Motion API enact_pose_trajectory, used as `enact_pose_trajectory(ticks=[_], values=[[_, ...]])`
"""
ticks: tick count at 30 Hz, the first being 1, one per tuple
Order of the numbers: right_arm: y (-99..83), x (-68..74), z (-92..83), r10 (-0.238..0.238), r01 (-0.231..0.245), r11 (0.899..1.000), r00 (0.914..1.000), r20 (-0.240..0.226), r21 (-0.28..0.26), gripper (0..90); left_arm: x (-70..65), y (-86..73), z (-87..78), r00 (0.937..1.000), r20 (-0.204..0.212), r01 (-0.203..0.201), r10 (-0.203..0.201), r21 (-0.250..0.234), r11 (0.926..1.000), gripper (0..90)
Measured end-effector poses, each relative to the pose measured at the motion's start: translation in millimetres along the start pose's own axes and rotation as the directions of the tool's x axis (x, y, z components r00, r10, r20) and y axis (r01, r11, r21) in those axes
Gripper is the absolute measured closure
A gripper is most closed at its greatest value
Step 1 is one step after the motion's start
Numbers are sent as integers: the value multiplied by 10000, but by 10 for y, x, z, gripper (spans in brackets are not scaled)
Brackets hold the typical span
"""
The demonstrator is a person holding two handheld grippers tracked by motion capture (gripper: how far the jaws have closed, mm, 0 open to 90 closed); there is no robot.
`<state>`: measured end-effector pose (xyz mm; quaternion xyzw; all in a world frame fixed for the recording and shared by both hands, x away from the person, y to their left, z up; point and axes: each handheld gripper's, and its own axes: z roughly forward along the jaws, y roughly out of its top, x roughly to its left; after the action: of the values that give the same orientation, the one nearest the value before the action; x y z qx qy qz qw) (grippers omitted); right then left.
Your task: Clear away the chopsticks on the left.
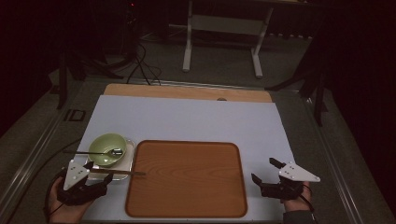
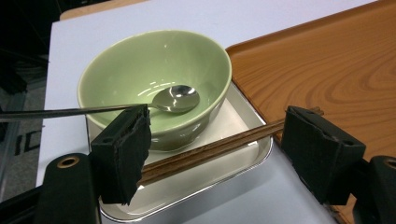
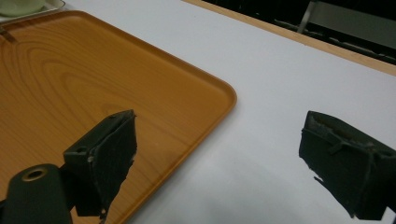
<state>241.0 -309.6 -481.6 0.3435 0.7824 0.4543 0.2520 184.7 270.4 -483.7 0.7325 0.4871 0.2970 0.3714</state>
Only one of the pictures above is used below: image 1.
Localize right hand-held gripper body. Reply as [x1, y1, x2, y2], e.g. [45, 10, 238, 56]
[261, 161, 321, 201]

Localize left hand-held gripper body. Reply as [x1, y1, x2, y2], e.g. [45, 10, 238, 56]
[56, 159, 108, 206]

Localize metal spoon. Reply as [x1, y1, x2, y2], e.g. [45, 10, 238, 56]
[63, 148, 124, 157]

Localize green bowl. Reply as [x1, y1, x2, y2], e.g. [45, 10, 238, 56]
[88, 133, 128, 169]

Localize white square plate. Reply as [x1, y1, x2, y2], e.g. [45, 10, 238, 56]
[83, 138, 136, 182]

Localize wooden tray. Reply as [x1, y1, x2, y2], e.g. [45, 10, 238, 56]
[124, 139, 248, 218]

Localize person's right hand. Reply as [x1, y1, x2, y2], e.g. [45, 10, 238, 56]
[281, 189, 312, 213]

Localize person's left hand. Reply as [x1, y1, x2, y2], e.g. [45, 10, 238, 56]
[48, 176, 94, 224]

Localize black floor outlet box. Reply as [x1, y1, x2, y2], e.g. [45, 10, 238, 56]
[64, 108, 87, 123]

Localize black stand legs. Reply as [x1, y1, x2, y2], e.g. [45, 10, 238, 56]
[264, 40, 330, 127]
[55, 46, 124, 110]

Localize white metal stand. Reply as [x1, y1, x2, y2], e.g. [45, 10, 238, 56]
[181, 0, 275, 78]

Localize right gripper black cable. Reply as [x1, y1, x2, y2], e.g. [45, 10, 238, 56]
[300, 184, 316, 220]

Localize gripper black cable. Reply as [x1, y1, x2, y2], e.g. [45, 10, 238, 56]
[300, 184, 316, 220]
[6, 138, 82, 224]

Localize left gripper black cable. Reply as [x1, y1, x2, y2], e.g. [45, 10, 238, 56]
[6, 138, 82, 224]

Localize metal floor rail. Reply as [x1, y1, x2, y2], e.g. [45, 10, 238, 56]
[136, 78, 272, 91]
[0, 80, 87, 216]
[303, 96, 363, 224]

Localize bundle of black floor cables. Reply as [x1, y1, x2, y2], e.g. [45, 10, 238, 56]
[125, 43, 163, 87]

